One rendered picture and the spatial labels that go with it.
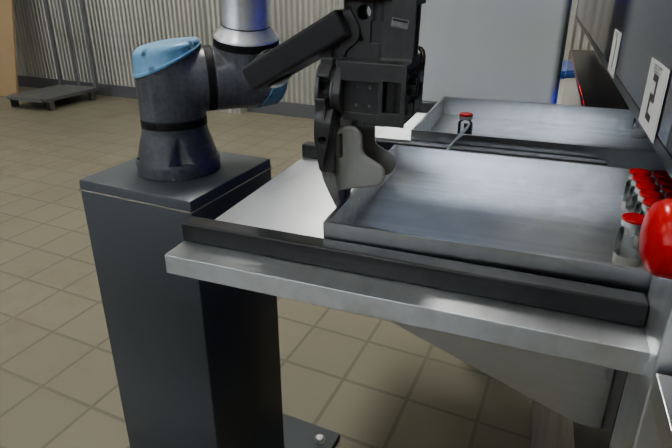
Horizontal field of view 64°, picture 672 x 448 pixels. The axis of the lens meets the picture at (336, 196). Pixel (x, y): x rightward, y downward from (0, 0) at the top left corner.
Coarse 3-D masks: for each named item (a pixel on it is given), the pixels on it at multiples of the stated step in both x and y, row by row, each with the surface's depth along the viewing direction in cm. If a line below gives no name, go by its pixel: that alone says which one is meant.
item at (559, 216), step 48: (384, 192) 63; (432, 192) 63; (480, 192) 63; (528, 192) 63; (576, 192) 63; (336, 240) 48; (384, 240) 46; (432, 240) 45; (480, 240) 52; (528, 240) 52; (576, 240) 52; (624, 288) 41
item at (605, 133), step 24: (432, 120) 90; (456, 120) 96; (480, 120) 96; (504, 120) 96; (528, 120) 96; (552, 120) 94; (576, 120) 93; (600, 120) 92; (624, 120) 90; (456, 144) 76; (480, 144) 75; (504, 144) 73; (528, 144) 72; (552, 144) 71; (576, 144) 70; (600, 144) 82; (624, 144) 82; (648, 144) 82; (648, 168) 68
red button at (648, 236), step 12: (660, 204) 26; (648, 216) 27; (660, 216) 26; (648, 228) 26; (660, 228) 25; (648, 240) 26; (660, 240) 25; (648, 252) 26; (660, 252) 25; (648, 264) 26; (660, 264) 26; (660, 276) 26
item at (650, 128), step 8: (656, 64) 47; (656, 72) 46; (664, 72) 43; (648, 80) 49; (664, 80) 43; (648, 88) 49; (664, 88) 43; (648, 96) 48; (656, 96) 45; (664, 96) 43; (656, 104) 45; (640, 112) 51; (648, 112) 47; (656, 112) 44; (640, 120) 50; (656, 120) 44; (648, 128) 46; (656, 128) 44; (648, 136) 46
